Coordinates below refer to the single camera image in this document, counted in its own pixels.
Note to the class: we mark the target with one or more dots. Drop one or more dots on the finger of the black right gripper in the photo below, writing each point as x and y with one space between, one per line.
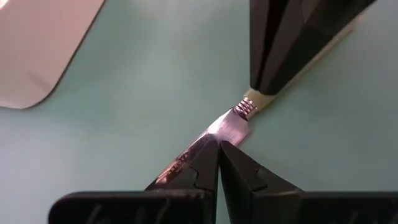
264 37
304 34

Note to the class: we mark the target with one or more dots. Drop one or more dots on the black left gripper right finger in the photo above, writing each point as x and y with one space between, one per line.
248 186

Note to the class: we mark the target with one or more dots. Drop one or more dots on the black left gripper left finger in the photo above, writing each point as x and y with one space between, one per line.
199 174

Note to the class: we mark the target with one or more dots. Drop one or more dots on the green table mat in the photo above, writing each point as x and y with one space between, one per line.
109 140

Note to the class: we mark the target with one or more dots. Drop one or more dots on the white plastic bin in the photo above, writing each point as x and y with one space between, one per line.
37 46

